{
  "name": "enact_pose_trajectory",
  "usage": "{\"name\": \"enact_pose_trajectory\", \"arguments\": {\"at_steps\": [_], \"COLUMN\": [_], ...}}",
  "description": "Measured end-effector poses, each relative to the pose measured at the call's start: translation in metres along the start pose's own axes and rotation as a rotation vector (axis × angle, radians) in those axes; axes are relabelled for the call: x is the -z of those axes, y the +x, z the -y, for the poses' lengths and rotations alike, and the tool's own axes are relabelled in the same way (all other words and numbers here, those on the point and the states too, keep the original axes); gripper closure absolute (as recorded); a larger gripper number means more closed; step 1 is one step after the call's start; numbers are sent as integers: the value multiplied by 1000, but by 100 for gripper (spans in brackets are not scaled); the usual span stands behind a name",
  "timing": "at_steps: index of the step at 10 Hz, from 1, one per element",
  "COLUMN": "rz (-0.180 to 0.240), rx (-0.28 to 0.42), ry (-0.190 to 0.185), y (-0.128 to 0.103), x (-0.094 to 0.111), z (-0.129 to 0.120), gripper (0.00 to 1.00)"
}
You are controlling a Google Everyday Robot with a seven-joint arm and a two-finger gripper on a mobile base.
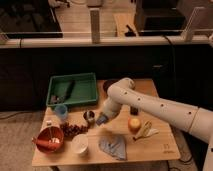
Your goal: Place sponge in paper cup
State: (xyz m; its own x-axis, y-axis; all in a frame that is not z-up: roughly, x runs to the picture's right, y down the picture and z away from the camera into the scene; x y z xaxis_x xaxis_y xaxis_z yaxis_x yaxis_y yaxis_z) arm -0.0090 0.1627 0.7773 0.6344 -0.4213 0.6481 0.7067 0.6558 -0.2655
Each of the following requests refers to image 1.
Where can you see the small metal cup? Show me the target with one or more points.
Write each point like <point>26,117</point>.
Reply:
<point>89,116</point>

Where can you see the blue plastic cup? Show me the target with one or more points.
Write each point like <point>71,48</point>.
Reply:
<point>61,111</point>

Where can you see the blue sponge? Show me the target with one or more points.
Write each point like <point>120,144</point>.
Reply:
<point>101,120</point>

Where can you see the bunch of dark grapes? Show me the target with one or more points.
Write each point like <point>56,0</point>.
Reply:
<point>73,130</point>

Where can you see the red yellow apple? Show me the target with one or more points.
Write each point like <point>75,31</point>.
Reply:
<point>134,124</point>

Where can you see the dark small jar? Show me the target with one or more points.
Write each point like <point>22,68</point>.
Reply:
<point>134,111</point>

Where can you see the white paper cup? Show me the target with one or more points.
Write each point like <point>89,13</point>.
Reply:
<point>79,144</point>

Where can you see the blue grey cloth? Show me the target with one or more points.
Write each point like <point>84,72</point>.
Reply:
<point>116,148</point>

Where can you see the red bowl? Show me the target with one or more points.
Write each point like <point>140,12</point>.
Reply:
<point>49,133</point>

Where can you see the dark purple bowl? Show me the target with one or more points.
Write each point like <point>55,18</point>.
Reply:
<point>108,83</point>

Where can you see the dark brush in tray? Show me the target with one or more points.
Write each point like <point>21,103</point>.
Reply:
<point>55,99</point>

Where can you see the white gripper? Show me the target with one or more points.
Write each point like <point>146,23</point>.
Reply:
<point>110,117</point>

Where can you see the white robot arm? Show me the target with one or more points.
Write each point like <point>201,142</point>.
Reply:
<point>195,120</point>

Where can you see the orange carrot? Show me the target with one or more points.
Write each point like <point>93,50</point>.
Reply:
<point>52,144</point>

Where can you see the green plastic tray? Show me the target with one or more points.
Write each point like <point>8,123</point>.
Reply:
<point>84,91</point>

